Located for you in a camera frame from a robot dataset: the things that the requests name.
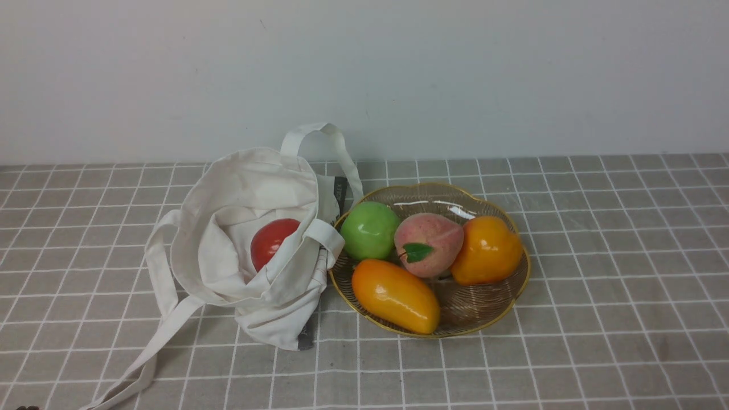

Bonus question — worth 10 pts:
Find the orange persimmon fruit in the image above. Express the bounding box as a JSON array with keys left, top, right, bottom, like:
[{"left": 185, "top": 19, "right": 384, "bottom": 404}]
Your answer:
[{"left": 449, "top": 216, "right": 524, "bottom": 286}]

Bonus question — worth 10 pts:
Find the red apple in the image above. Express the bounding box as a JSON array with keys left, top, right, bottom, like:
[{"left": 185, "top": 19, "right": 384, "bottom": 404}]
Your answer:
[{"left": 250, "top": 218, "right": 300, "bottom": 272}]

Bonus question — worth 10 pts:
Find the pink peach with leaf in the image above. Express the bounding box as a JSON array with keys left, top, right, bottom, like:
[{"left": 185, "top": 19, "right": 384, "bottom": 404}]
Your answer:
[{"left": 394, "top": 213, "right": 464, "bottom": 278}]

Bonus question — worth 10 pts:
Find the orange yellow mango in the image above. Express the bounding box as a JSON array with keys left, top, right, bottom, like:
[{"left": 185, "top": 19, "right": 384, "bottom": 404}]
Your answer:
[{"left": 351, "top": 259, "right": 441, "bottom": 335}]

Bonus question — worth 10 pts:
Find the green apple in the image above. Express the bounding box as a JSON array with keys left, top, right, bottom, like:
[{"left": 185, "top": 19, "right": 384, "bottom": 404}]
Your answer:
[{"left": 339, "top": 202, "right": 401, "bottom": 260}]

